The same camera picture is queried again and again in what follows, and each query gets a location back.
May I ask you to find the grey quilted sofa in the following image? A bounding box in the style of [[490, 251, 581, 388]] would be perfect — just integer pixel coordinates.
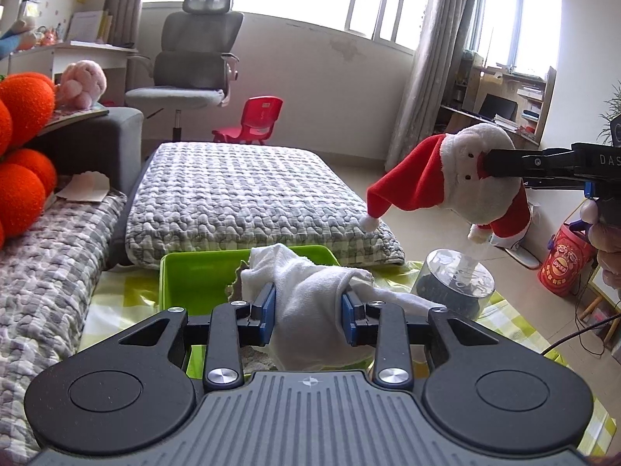
[[0, 107, 145, 462]]

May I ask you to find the person's right hand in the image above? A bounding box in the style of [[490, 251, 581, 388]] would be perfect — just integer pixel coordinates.
[[581, 200, 621, 302]]

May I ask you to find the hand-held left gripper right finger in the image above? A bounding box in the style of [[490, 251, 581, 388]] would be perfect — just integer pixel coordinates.
[[341, 291, 496, 392]]

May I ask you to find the white desk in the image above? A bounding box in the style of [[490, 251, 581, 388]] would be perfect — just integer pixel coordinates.
[[10, 41, 140, 89]]

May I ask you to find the grey office chair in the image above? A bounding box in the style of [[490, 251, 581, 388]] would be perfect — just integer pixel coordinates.
[[125, 0, 244, 144]]

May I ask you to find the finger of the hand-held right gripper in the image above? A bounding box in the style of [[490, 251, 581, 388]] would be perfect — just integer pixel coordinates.
[[485, 148, 588, 191]]

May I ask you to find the black cable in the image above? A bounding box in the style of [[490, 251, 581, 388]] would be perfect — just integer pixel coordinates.
[[538, 272, 621, 361]]

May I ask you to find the grey knitted cushion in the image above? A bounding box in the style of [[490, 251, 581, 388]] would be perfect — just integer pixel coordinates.
[[125, 142, 406, 269]]

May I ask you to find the pink plush toy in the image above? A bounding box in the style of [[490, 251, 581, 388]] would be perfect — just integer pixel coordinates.
[[53, 59, 108, 109]]

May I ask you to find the red plastic child chair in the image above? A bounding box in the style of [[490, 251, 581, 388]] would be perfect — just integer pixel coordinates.
[[212, 96, 284, 145]]

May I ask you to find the flat board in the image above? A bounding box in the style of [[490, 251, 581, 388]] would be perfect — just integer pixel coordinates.
[[36, 107, 110, 137]]

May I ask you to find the green potted plant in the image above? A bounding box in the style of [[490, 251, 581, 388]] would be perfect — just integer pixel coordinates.
[[600, 82, 621, 146]]

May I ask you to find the yellow-green checkered tablecloth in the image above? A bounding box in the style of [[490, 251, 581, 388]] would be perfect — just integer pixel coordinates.
[[78, 259, 617, 462]]

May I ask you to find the beige curtain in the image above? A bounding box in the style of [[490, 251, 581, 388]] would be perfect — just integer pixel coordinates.
[[385, 0, 483, 172], [104, 0, 158, 50]]

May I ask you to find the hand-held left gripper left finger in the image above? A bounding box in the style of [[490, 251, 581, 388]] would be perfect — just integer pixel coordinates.
[[116, 282, 277, 392]]

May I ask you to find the red printed bucket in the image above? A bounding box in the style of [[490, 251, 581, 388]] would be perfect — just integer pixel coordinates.
[[538, 223, 597, 300]]

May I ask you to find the green plastic tray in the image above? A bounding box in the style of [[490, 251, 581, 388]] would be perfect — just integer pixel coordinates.
[[159, 245, 340, 379]]

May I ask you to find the black laptop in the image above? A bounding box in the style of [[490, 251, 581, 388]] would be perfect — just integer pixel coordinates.
[[478, 94, 518, 122]]

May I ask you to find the yellow canister with clear lid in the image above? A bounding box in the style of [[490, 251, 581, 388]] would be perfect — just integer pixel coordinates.
[[411, 249, 496, 321]]

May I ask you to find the white cloth plush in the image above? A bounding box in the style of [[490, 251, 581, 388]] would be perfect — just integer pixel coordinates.
[[228, 244, 447, 370]]

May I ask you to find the wooden shelf unit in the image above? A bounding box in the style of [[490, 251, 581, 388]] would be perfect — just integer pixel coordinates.
[[437, 51, 557, 150]]

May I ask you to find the red and white santa plush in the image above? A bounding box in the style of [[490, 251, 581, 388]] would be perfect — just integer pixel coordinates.
[[361, 123, 532, 246]]

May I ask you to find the blue plush toy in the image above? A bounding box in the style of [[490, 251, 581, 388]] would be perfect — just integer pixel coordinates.
[[0, 14, 40, 57]]

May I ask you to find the row of books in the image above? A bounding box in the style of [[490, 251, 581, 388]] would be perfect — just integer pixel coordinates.
[[67, 10, 113, 42]]

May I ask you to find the white paper sheet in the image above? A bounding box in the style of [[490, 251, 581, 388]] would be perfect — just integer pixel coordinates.
[[55, 171, 111, 203]]

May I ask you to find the orange carrot plush pillow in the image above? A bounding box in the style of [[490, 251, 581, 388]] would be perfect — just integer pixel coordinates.
[[0, 72, 59, 248]]

